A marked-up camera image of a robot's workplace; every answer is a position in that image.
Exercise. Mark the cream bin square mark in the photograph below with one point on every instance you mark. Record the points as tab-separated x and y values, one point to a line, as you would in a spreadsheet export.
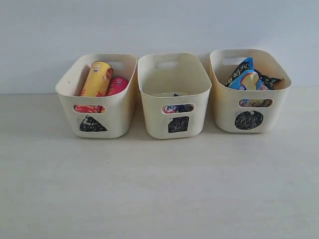
173	79

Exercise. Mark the pink chips can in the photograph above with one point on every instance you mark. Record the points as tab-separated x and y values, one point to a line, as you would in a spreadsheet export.
116	85

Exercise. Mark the blue seafood noodle packet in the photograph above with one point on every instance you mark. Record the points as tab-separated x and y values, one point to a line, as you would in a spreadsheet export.
244	77

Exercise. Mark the cream bin circle mark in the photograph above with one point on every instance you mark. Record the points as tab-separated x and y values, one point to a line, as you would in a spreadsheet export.
229	114

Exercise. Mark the orange mutton noodle packet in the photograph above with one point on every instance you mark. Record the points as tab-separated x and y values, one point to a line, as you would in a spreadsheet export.
267	83

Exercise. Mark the yellow chips can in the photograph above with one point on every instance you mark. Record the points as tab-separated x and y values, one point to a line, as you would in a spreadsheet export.
98	79

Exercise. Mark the small blue white packet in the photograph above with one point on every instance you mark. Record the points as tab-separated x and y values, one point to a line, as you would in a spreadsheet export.
172	109

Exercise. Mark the cream bin triangle mark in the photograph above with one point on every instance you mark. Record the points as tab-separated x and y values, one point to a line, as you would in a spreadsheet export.
119	108

